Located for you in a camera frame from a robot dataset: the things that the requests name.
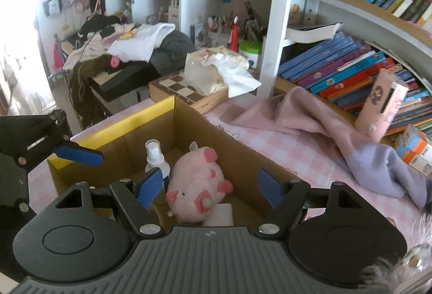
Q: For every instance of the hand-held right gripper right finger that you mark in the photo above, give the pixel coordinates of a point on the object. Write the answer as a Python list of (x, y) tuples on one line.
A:
[(270, 188)]

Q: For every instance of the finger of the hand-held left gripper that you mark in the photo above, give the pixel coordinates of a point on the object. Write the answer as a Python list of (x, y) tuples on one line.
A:
[(79, 154)]

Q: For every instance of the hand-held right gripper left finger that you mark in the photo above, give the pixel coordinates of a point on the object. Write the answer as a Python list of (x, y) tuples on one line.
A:
[(150, 186)]

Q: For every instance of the white spray bottle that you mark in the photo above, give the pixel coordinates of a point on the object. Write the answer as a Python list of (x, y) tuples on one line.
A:
[(153, 155)]

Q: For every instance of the pink plush pig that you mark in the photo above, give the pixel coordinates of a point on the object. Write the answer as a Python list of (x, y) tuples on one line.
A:
[(195, 182)]

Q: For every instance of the small white box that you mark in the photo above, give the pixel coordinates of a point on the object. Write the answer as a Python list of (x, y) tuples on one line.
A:
[(222, 214)]

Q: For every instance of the yellow cardboard box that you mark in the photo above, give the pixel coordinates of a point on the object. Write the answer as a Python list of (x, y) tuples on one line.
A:
[(209, 135)]

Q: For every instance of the brown wig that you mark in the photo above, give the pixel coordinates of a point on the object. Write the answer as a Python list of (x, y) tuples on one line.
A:
[(84, 77)]

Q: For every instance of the pink and purple scarf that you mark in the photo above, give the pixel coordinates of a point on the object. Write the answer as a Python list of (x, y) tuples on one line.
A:
[(303, 118)]

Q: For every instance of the pink hair roller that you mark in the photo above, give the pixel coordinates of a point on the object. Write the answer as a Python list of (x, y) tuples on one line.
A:
[(115, 61)]

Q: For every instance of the wooden chessboard box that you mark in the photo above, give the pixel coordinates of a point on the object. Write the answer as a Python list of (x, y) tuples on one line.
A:
[(182, 89)]

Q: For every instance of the pile of mixed clothes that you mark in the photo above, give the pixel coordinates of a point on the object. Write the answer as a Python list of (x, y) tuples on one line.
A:
[(91, 37)]

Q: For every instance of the floral tissue box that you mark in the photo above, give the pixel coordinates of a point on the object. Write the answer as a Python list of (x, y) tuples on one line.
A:
[(202, 74)]

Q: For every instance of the white garment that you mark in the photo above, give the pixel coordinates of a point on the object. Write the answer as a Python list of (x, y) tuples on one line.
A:
[(141, 40)]

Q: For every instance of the row of colourful books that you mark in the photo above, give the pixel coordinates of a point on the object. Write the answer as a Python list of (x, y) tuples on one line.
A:
[(337, 74)]

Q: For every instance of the green lidded jar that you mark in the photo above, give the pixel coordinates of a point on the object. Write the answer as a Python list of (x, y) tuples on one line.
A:
[(250, 52)]

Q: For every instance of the dark grey garment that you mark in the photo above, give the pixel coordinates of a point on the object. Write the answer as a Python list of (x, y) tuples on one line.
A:
[(172, 50)]

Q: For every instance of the pink rectangular gadget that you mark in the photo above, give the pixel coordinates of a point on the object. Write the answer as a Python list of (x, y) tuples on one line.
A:
[(381, 105)]

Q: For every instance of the grey fluffy cloth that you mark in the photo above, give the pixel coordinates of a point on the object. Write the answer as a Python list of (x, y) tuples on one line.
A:
[(388, 273)]

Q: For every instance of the orange blue white carton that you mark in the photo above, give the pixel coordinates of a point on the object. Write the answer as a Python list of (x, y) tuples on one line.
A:
[(422, 166), (413, 142)]

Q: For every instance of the white paperback book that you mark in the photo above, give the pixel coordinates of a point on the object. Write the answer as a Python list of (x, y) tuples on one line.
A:
[(314, 32)]

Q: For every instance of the desk pen holder cluster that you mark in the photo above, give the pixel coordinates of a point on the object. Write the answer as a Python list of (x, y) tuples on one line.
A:
[(222, 30)]

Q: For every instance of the white bookshelf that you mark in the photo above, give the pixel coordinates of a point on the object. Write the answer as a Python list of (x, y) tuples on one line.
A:
[(280, 10)]

